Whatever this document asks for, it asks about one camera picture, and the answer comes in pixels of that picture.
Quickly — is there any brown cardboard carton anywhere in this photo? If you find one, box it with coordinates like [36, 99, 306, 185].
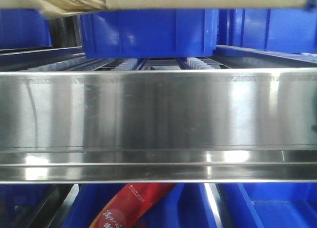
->
[29, 0, 308, 17]

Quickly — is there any steel shelf front beam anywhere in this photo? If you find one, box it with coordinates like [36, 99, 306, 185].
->
[0, 68, 317, 183]

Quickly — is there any blue bin centre upper shelf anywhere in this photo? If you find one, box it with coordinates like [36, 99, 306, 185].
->
[80, 9, 218, 58]

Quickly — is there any blue bin shelf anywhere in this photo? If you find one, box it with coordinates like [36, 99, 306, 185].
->
[63, 183, 317, 228]
[217, 8, 317, 53]
[80, 9, 218, 58]

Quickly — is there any blue bin lower shelf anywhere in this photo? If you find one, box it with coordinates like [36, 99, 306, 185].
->
[63, 183, 317, 228]

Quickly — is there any blue bin right upper shelf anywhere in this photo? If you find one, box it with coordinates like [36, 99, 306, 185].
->
[217, 8, 317, 53]

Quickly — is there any red snack packet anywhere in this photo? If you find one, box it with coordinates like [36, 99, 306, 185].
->
[90, 183, 176, 228]

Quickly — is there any blue plastic bin left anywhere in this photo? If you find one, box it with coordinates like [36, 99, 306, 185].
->
[0, 9, 52, 49]

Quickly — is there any white roller track rail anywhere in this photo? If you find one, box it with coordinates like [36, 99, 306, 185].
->
[186, 57, 215, 69]

